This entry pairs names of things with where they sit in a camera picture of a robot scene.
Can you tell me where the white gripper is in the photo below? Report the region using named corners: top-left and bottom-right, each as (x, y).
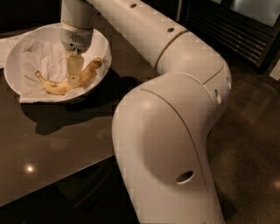
top-left (60, 24), bottom-right (93, 84)

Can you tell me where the yellow banana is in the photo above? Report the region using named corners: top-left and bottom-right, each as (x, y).
top-left (35, 57), bottom-right (102, 95)

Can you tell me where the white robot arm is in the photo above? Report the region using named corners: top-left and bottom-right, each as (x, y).
top-left (60, 0), bottom-right (232, 224)

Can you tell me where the white paper towel in bowl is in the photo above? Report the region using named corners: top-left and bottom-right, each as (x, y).
top-left (19, 28), bottom-right (112, 103)

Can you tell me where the white bowl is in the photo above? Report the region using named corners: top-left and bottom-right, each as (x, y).
top-left (4, 24), bottom-right (112, 103)

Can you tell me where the white paper under bowl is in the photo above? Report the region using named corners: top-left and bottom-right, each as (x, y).
top-left (0, 30), bottom-right (30, 69)

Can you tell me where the dark vent grille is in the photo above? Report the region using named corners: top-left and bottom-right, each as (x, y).
top-left (186, 0), bottom-right (279, 68)

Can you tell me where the dark glass door cabinet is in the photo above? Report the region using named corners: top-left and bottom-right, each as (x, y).
top-left (209, 0), bottom-right (280, 37)

